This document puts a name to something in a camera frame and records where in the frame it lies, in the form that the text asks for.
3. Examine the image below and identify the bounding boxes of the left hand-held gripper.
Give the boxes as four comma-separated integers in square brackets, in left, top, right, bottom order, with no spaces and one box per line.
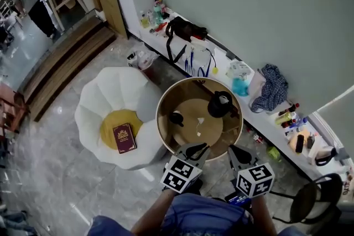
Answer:
[160,142,210,195]

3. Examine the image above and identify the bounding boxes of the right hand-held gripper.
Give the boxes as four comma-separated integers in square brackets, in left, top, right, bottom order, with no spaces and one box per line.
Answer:
[228,144,275,198]

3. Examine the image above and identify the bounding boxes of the white tea bag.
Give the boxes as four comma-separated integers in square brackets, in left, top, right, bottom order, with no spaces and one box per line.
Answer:
[195,117,206,138]

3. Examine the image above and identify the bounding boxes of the black teapot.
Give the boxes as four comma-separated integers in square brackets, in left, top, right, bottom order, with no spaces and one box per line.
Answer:
[207,90,233,118]

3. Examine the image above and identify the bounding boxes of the person's right forearm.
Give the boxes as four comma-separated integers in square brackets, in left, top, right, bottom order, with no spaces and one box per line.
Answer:
[250,195,278,236]

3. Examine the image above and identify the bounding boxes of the person's left forearm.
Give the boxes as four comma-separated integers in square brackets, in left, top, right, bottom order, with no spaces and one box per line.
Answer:
[130,190,178,236]

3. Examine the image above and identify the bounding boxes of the small black teapot lid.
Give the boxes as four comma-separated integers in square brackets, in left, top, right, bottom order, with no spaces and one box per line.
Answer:
[169,111,185,128]

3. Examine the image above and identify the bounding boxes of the white tote bag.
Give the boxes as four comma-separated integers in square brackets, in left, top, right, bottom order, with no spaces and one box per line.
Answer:
[248,68,268,112]

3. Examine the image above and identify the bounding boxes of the white plastic bag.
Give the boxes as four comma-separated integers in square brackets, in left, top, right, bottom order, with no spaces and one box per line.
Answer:
[127,49,160,71]

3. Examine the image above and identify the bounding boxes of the black device with screen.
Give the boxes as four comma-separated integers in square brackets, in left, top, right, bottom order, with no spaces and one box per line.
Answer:
[224,191,252,206]

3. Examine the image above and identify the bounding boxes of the green packet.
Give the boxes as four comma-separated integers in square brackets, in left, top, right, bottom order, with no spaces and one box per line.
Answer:
[266,146,282,161]

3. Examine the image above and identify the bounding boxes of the person's blue clothing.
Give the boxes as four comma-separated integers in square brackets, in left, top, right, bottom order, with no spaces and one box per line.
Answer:
[87,192,306,236]

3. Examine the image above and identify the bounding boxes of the tan packet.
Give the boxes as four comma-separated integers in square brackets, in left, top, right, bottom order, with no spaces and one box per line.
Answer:
[288,129,311,156]

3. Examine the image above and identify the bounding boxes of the long white bench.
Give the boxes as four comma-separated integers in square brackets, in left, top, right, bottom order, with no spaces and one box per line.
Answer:
[137,9,350,182]

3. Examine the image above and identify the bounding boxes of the black metal chair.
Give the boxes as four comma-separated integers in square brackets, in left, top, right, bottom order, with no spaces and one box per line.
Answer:
[272,172,344,226]

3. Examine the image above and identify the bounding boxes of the dark red book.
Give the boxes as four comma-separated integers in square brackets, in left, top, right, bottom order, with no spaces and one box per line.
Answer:
[112,122,138,155]

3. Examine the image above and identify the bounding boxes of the round glass-top wooden table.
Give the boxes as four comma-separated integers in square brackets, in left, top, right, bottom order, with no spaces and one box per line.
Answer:
[155,77,244,162]

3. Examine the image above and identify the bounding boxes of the yellow-green bottle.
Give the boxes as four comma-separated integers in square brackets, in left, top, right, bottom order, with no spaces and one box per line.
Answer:
[274,112,293,125]

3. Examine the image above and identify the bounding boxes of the black and white kettle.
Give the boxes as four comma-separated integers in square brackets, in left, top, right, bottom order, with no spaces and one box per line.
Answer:
[308,134,339,167]

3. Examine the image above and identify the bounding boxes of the dark red-capped bottle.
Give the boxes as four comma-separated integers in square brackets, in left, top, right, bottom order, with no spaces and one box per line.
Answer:
[278,102,300,117]

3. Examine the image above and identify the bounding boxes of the yellow round seat cushion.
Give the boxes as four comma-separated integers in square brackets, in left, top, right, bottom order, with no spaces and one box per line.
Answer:
[100,109,144,151]

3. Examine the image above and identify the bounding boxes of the blue plaid shirt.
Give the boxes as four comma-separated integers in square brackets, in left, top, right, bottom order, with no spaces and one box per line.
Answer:
[250,64,290,114]

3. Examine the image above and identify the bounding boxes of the teal plastic packet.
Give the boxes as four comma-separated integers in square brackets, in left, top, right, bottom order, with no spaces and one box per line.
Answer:
[231,77,250,97]

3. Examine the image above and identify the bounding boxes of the white petal-shaped armchair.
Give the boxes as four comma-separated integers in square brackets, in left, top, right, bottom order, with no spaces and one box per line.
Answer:
[74,66,164,171]

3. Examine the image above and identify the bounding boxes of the white printed packet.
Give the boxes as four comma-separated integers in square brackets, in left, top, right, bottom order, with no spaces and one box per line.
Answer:
[225,60,252,78]

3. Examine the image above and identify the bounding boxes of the yellow liquid bottle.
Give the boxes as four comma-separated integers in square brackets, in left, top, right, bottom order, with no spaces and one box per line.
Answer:
[139,10,150,29]

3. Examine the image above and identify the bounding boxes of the brown wooden steps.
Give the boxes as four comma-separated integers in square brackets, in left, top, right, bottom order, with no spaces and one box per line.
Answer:
[23,16,117,123]

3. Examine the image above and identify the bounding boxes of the green drink bottle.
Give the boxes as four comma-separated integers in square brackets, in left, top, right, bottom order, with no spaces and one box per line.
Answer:
[153,0,163,26]

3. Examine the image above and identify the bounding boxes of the red wooden rack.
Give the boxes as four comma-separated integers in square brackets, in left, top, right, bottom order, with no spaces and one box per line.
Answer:
[0,82,30,134]

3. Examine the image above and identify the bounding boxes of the leaning wooden board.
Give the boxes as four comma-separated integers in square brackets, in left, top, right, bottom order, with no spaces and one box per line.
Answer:
[91,0,129,40]

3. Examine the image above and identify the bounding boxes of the blue lanyard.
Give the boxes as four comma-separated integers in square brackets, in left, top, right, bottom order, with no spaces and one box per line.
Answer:
[197,48,217,78]
[184,46,195,77]

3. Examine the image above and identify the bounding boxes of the black bag with straps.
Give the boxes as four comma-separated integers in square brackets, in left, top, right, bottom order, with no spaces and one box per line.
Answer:
[165,16,209,65]

